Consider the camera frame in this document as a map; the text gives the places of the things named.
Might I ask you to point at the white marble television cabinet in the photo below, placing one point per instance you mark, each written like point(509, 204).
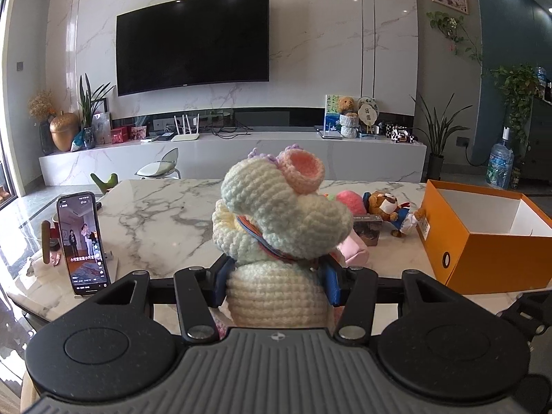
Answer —
point(258, 155)

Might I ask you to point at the brown teddy bear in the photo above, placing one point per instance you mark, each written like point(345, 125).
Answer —
point(346, 105)

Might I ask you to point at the wooden red toy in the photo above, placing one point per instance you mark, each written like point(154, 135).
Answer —
point(46, 241)

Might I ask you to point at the black smartphone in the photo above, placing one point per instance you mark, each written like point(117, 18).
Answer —
point(83, 241)

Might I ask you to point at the cream crochet doll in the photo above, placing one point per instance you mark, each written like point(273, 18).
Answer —
point(280, 224)

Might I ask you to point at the red box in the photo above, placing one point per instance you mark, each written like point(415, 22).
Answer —
point(119, 135)

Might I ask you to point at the green plant in glass vase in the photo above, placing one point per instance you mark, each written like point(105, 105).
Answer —
point(89, 103)

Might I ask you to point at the blue green painting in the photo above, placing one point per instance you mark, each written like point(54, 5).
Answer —
point(331, 114)

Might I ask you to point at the pink pouch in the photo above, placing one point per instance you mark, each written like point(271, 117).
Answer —
point(356, 250)

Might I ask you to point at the black white brick toy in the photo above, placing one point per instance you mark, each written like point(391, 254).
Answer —
point(400, 134)

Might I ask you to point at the white router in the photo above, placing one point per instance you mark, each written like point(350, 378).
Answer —
point(185, 136)

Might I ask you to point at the dried flowers in vase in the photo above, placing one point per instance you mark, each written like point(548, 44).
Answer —
point(42, 108)

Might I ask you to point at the pink card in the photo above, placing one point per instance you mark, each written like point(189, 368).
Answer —
point(138, 133)

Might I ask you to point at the green toy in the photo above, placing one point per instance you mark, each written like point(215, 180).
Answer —
point(105, 181)

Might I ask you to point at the brown bear plush toy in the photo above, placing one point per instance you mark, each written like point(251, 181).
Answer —
point(390, 211)

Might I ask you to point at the round fan ornament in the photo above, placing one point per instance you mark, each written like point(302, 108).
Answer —
point(368, 108)

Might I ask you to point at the dark grey cabinet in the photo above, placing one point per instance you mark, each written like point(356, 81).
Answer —
point(539, 138)

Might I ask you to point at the trailing pothos plant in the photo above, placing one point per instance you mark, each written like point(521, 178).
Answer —
point(515, 90)

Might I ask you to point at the potted orchid plant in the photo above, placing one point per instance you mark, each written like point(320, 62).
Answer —
point(436, 138)

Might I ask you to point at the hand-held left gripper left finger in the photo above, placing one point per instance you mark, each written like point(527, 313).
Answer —
point(220, 282)

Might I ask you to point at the orange cardboard box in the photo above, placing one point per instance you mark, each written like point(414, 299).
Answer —
point(474, 246)

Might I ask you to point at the small dark box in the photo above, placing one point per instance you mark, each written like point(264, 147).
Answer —
point(366, 229)

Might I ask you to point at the golden acorn jar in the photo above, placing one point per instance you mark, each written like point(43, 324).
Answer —
point(64, 131)

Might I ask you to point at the small picture frame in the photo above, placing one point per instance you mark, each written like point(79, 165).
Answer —
point(102, 127)

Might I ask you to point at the blue water jug with pump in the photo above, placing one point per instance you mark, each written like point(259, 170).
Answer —
point(499, 164)

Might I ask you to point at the black wall television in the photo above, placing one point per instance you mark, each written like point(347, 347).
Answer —
point(194, 41)

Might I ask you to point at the clear plastic chair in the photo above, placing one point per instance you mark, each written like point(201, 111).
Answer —
point(157, 167)

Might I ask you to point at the wall socket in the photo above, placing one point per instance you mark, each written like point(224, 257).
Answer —
point(462, 141)

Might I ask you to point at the pink fluffy plush toy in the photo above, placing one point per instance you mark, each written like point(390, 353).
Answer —
point(351, 202)

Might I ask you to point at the hanging vine plant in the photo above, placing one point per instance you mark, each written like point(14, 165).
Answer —
point(450, 26)

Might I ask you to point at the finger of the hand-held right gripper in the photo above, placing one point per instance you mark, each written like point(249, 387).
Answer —
point(534, 310)

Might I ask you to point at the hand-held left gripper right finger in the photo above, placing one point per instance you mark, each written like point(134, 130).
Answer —
point(334, 284)

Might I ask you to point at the white crochet basket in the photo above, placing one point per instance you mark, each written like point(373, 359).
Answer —
point(349, 127)

